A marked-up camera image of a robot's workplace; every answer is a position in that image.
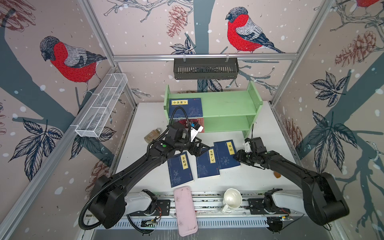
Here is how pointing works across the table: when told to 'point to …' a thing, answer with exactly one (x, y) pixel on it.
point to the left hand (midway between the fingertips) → (205, 145)
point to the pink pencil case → (186, 214)
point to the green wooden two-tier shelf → (222, 111)
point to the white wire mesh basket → (93, 122)
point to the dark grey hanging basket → (206, 68)
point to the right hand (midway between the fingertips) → (235, 158)
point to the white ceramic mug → (232, 199)
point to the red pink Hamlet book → (182, 123)
